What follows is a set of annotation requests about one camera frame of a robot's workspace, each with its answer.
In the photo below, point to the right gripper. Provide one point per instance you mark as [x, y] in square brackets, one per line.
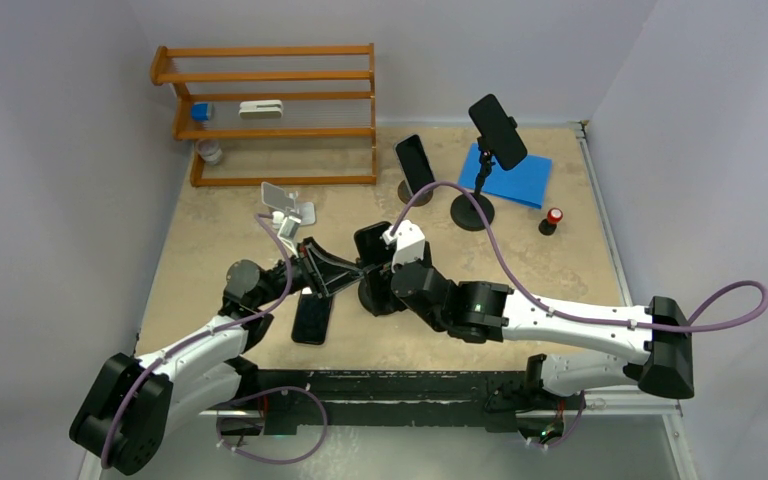
[426, 258]

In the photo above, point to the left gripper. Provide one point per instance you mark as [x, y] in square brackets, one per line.
[311, 274]

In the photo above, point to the black phone from silver stand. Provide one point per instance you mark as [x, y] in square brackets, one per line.
[311, 319]

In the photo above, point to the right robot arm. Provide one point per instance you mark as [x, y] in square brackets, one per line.
[646, 346]

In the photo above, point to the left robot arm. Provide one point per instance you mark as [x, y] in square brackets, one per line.
[135, 401]

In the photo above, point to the black tall round-base stand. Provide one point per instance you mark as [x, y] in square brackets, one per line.
[467, 209]

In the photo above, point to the silver folding phone stand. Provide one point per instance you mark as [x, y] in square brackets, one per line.
[283, 204]

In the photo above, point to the phone on wooden puck stand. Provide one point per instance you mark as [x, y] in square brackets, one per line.
[414, 163]

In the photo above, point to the phone on tall stand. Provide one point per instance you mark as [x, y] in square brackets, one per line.
[498, 132]

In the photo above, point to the red black button knob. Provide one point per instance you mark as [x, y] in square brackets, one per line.
[549, 224]

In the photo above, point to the blue foam mat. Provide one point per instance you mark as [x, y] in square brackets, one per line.
[526, 184]

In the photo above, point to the orange wooden rack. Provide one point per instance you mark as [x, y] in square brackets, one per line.
[289, 115]

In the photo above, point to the small clear plastic jar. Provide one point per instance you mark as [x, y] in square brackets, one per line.
[209, 150]

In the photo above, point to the white flat device on rack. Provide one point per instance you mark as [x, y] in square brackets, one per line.
[261, 109]

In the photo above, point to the blue white small box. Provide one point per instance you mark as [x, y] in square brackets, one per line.
[201, 112]

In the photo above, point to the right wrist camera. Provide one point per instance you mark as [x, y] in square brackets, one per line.
[405, 229]

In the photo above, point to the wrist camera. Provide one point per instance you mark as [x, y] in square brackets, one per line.
[405, 229]
[284, 225]

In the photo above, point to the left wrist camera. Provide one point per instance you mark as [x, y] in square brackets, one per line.
[284, 225]

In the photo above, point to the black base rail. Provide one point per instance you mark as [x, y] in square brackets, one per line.
[496, 401]

